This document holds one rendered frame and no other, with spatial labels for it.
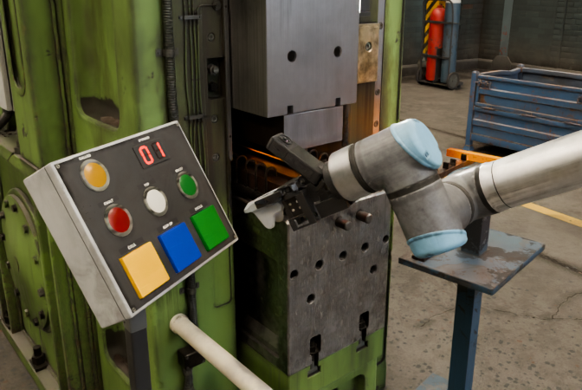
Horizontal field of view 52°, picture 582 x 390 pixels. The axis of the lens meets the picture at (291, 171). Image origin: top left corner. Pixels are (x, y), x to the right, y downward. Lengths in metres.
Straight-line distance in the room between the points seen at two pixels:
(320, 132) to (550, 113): 3.81
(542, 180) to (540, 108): 4.25
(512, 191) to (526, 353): 1.79
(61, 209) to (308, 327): 0.84
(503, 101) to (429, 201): 4.49
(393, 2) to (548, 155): 1.01
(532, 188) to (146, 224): 0.65
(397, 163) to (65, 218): 0.54
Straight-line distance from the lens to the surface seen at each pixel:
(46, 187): 1.04
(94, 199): 1.04
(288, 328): 1.60
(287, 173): 1.57
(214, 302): 1.68
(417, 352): 2.65
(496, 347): 2.77
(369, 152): 0.96
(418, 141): 0.93
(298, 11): 1.45
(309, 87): 1.49
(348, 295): 1.71
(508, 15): 10.69
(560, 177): 1.01
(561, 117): 5.17
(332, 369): 1.80
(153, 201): 1.11
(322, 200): 1.05
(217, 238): 1.20
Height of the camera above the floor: 1.47
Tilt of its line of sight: 18 degrees down
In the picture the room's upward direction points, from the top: straight up
